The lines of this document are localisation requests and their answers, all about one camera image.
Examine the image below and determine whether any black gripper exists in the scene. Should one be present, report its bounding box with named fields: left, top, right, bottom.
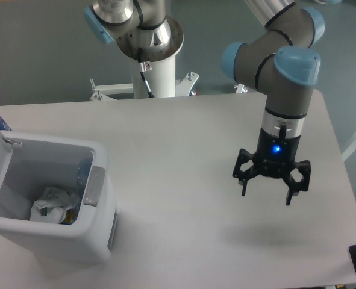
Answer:
left=232, top=122, right=312, bottom=207

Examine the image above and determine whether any crushed clear plastic bottle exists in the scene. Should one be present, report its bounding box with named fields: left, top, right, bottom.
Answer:
left=76, top=157, right=93, bottom=200

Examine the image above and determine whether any white paper wrapper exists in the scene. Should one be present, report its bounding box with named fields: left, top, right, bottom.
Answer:
left=30, top=187, right=80, bottom=224

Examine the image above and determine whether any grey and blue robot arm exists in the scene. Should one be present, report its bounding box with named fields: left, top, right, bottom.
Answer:
left=84, top=1, right=325, bottom=198

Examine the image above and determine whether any white plastic trash can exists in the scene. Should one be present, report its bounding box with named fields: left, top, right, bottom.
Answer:
left=0, top=130, right=117, bottom=262

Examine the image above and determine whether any blue yellow snack packet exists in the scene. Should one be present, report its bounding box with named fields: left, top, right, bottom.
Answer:
left=61, top=208, right=78, bottom=225

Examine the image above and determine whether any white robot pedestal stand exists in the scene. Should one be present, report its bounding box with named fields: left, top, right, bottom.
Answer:
left=89, top=16, right=251, bottom=102

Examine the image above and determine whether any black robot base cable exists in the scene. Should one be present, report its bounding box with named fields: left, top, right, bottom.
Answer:
left=137, top=47, right=155, bottom=99

